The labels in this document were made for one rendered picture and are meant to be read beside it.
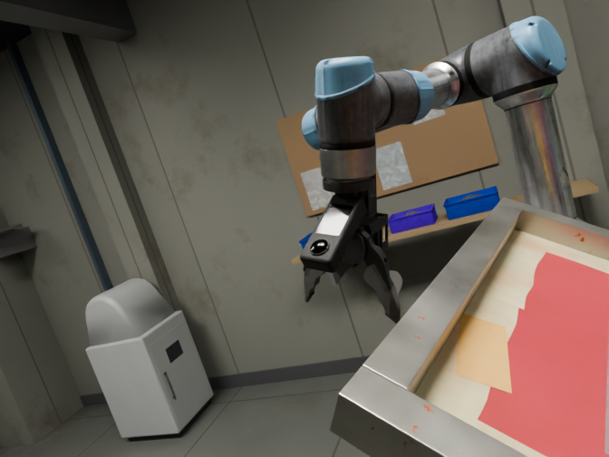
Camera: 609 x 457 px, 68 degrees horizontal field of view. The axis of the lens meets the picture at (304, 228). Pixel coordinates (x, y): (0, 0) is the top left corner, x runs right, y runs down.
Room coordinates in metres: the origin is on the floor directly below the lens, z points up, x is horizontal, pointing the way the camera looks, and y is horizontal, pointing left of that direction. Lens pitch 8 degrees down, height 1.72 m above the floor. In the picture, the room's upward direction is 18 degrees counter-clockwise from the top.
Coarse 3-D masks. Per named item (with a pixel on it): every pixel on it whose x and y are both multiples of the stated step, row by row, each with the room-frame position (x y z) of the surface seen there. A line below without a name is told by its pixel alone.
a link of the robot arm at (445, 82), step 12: (444, 60) 0.95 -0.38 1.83; (456, 60) 0.94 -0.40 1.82; (432, 72) 0.91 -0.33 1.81; (444, 72) 0.92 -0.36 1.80; (456, 72) 0.92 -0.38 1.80; (432, 84) 0.88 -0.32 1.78; (444, 84) 0.90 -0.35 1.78; (456, 84) 0.92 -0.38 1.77; (468, 84) 0.93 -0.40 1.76; (444, 96) 0.91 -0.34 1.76; (456, 96) 0.93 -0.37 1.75; (468, 96) 0.95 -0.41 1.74; (432, 108) 0.92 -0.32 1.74; (444, 108) 0.96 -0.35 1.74; (312, 120) 0.76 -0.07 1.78; (312, 132) 0.76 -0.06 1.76; (312, 144) 0.78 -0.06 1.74
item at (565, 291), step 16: (544, 256) 0.64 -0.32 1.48; (544, 272) 0.59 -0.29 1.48; (560, 272) 0.60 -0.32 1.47; (576, 272) 0.60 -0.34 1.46; (592, 272) 0.61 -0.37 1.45; (544, 288) 0.55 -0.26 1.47; (560, 288) 0.55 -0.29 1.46; (576, 288) 0.56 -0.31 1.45; (592, 288) 0.56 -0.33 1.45; (608, 288) 0.57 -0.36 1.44; (528, 304) 0.51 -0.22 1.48; (544, 304) 0.51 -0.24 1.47; (560, 304) 0.52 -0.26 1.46; (576, 304) 0.52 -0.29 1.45; (592, 304) 0.53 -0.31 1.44; (608, 304) 0.53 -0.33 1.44; (560, 320) 0.48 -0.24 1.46; (576, 320) 0.49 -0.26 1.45; (592, 320) 0.49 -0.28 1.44; (608, 320) 0.50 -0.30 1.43; (592, 336) 0.46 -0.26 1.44; (608, 336) 0.46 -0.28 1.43
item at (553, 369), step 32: (544, 320) 0.48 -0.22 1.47; (512, 352) 0.42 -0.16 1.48; (544, 352) 0.43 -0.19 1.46; (576, 352) 0.43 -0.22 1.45; (608, 352) 0.44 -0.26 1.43; (512, 384) 0.38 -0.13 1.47; (544, 384) 0.38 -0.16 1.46; (576, 384) 0.39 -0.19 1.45; (608, 384) 0.39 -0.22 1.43; (480, 416) 0.34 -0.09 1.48; (512, 416) 0.34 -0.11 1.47; (544, 416) 0.34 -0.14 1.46; (576, 416) 0.35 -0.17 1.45; (608, 416) 0.35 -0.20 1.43; (544, 448) 0.31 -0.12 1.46; (576, 448) 0.32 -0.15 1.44; (608, 448) 0.32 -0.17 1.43
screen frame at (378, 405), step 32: (480, 224) 0.63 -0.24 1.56; (512, 224) 0.65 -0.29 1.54; (544, 224) 0.70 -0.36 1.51; (576, 224) 0.68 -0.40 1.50; (480, 256) 0.53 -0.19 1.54; (608, 256) 0.65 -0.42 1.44; (448, 288) 0.45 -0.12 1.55; (416, 320) 0.39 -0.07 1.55; (448, 320) 0.40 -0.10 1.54; (384, 352) 0.35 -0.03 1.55; (416, 352) 0.35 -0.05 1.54; (352, 384) 0.31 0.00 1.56; (384, 384) 0.31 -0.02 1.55; (416, 384) 0.34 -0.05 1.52; (352, 416) 0.30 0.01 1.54; (384, 416) 0.28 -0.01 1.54; (416, 416) 0.29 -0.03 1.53; (448, 416) 0.29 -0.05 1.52; (384, 448) 0.29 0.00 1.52; (416, 448) 0.27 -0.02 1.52; (448, 448) 0.27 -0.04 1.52; (480, 448) 0.27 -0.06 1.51; (512, 448) 0.27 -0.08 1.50
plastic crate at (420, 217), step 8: (416, 208) 2.95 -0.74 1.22; (424, 208) 2.93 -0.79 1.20; (432, 208) 2.77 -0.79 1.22; (392, 216) 3.01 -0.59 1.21; (400, 216) 3.00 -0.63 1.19; (408, 216) 2.79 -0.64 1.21; (416, 216) 2.77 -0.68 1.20; (424, 216) 2.75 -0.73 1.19; (432, 216) 2.74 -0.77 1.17; (392, 224) 2.84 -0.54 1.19; (400, 224) 2.82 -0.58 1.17; (408, 224) 2.80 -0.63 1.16; (416, 224) 2.78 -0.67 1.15; (424, 224) 2.76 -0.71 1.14; (392, 232) 2.84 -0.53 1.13
